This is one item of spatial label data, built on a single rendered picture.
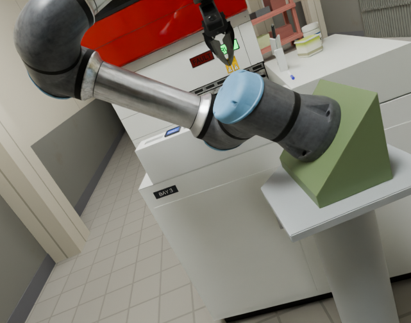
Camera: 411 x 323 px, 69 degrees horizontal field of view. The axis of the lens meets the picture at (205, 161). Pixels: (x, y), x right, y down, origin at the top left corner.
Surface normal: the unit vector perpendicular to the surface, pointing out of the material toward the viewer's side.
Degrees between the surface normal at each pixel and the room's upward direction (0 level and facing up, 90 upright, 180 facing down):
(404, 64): 90
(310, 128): 74
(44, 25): 90
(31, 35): 88
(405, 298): 0
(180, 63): 90
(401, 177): 0
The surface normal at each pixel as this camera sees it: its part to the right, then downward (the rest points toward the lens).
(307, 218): -0.38, -0.85
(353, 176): 0.11, 0.36
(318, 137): -0.22, 0.34
